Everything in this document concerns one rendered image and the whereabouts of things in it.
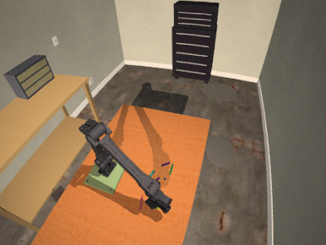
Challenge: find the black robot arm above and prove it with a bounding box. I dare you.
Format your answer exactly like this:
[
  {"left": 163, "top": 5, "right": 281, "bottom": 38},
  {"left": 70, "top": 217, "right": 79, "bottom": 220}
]
[{"left": 79, "top": 119, "right": 172, "bottom": 214}]

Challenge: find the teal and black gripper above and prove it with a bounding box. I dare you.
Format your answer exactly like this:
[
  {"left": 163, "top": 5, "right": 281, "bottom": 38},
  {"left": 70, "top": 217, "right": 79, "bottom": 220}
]
[{"left": 145, "top": 198, "right": 158, "bottom": 209}]

